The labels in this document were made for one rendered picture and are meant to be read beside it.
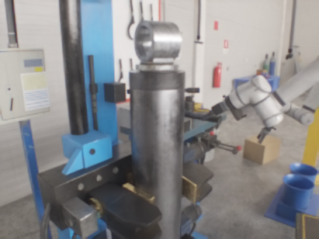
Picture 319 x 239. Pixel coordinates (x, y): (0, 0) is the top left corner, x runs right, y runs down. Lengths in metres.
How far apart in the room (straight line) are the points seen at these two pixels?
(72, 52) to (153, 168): 0.57
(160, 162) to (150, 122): 0.16
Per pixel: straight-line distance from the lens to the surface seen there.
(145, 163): 0.90
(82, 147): 0.98
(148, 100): 0.81
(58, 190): 0.94
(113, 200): 0.94
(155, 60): 0.84
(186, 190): 1.08
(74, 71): 1.04
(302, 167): 3.00
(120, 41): 3.35
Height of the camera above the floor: 1.54
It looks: 16 degrees down
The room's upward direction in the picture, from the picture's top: straight up
